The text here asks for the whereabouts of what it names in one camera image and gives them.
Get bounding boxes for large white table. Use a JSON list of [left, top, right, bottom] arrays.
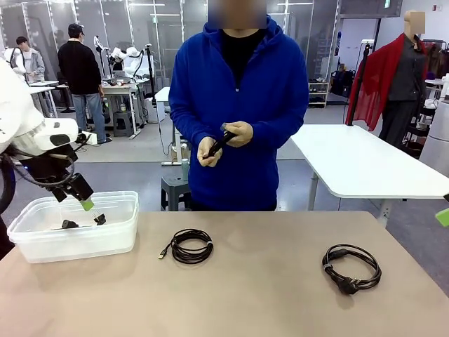
[[287, 124, 449, 220]]

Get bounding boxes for person's left hand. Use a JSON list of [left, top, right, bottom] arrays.
[[227, 121, 254, 148]]

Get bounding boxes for clear plastic storage box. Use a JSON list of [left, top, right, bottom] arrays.
[[6, 190, 140, 264]]

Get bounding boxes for white desk with equipment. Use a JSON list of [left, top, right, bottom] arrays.
[[101, 82, 142, 140]]

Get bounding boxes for small white table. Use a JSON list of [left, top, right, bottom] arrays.
[[154, 86, 176, 166]]

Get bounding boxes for black light stand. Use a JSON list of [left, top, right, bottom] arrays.
[[345, 39, 375, 128]]

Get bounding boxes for white shoe rack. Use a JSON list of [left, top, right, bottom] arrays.
[[307, 82, 330, 109]]

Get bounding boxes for black power cord Schuko plug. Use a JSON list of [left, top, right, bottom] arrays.
[[321, 244, 382, 298], [48, 209, 108, 232]]

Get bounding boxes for small black USB cable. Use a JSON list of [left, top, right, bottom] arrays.
[[157, 228, 215, 265]]

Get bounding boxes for white cylindrical machine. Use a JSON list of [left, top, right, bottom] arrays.
[[419, 98, 449, 173]]

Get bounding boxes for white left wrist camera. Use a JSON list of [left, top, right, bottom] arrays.
[[75, 130, 98, 145]]

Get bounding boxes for red shawl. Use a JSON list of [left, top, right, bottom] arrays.
[[344, 34, 428, 133]]

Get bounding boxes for mannequin in grey shirt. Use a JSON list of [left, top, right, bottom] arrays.
[[377, 10, 429, 148]]

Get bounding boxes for person's right forearm blue sleeve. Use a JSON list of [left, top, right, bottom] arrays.
[[168, 105, 211, 152]]

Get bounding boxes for clothes rack with garments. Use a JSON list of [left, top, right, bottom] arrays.
[[422, 39, 449, 80]]

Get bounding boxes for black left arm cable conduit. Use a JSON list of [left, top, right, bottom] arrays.
[[0, 150, 76, 215]]

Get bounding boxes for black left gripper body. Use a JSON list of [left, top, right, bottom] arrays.
[[27, 150, 80, 192]]

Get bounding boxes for person's torso blue hoodie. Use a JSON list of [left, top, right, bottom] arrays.
[[168, 13, 310, 211]]

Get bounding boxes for dark grey step stool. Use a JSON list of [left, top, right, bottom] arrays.
[[112, 111, 136, 138]]

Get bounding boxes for white standing desk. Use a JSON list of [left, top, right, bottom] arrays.
[[27, 81, 60, 119]]

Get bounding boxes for man in black jacket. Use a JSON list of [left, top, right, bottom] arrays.
[[57, 22, 114, 145]]

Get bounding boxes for black camera tripod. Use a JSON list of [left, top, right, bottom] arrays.
[[145, 44, 159, 106]]

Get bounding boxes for person's left forearm blue sleeve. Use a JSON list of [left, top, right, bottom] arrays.
[[247, 101, 309, 141]]

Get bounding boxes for person in grey hoodie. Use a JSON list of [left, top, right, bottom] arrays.
[[15, 36, 46, 84]]

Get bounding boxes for person's right hand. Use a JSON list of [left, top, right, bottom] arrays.
[[198, 137, 222, 166]]

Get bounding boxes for black bags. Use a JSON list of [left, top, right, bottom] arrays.
[[330, 69, 356, 99]]

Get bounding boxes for grey plastic stool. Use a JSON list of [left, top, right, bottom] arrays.
[[160, 174, 192, 211]]

